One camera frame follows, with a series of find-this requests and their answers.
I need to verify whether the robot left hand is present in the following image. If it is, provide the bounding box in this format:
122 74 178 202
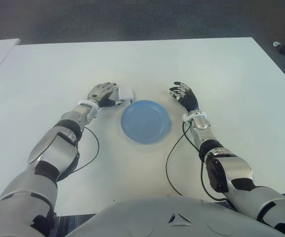
87 82 123 108

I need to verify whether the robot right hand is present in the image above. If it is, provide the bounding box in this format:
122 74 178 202
168 81 200 113

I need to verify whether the blue plastic plate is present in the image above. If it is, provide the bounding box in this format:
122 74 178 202
121 99 171 145

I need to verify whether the grey robot torso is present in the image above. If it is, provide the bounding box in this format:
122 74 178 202
65 196 285 237

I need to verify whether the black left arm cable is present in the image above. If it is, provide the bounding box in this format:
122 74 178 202
55 125 101 183

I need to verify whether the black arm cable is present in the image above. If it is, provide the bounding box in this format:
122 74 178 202
165 120 229 202
55 125 101 183

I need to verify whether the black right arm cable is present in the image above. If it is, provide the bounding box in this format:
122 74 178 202
165 120 229 202

